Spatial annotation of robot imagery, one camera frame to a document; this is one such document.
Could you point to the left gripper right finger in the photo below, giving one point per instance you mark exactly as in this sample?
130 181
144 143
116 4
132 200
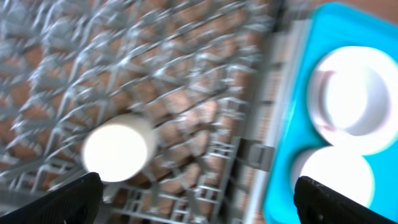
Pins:
319 204

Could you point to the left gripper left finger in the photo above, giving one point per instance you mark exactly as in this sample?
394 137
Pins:
77 202

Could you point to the small pink-white bowl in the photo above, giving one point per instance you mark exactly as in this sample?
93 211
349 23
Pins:
339 169

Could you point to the white paper cup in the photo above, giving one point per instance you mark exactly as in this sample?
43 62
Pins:
120 148

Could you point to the grey bowl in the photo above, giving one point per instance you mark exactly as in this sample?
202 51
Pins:
359 96

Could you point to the large white plate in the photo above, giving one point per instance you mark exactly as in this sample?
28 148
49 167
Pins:
364 145

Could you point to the grey plastic dish rack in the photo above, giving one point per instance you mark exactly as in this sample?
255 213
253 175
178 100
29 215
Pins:
190 67

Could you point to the teal plastic serving tray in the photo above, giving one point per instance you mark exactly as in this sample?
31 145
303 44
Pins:
333 25

